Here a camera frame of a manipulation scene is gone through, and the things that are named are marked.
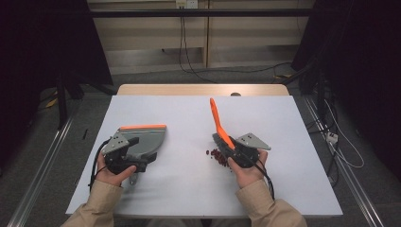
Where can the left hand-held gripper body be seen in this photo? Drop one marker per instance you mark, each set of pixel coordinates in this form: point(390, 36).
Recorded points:
point(115, 144)

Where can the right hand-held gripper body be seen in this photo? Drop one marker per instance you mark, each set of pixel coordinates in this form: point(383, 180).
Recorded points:
point(252, 142)

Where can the red beans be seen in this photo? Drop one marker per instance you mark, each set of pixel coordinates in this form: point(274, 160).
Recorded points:
point(217, 154)

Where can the grey dustpan with orange edge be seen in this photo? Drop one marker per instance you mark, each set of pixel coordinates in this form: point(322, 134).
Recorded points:
point(151, 138)

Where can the orange brush with grey bristles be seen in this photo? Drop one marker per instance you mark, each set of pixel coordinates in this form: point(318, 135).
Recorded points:
point(217, 118)

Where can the person's right hand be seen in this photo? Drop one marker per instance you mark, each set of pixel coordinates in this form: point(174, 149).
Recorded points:
point(247, 176)

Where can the person's left hand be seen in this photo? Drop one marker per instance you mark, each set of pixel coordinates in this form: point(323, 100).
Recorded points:
point(112, 177)

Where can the small black stick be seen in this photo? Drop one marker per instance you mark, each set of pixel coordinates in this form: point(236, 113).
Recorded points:
point(84, 134)

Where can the dark round table grommet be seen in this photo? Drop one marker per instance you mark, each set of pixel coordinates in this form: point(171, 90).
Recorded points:
point(235, 94)

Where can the white board table cover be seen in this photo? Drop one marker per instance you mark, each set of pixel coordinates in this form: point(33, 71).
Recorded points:
point(189, 195)

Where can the black metal stand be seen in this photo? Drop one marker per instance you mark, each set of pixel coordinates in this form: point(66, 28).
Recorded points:
point(61, 104)
point(321, 94)

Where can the yellow floor tape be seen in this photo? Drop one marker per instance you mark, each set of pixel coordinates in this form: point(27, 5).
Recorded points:
point(52, 102)

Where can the white power plug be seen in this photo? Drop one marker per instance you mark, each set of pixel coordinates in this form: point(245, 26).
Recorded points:
point(332, 137)

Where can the dark curtain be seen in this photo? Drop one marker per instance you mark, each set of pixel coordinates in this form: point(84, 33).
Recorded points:
point(362, 47)
point(38, 47)

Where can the aluminium floor rail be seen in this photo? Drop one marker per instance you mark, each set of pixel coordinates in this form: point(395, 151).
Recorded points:
point(39, 179)
point(355, 189)

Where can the black horizontal frame bar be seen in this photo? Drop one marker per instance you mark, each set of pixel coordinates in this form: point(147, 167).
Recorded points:
point(201, 13)

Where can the white wall socket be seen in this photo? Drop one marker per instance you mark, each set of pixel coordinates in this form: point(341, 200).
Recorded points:
point(186, 3)

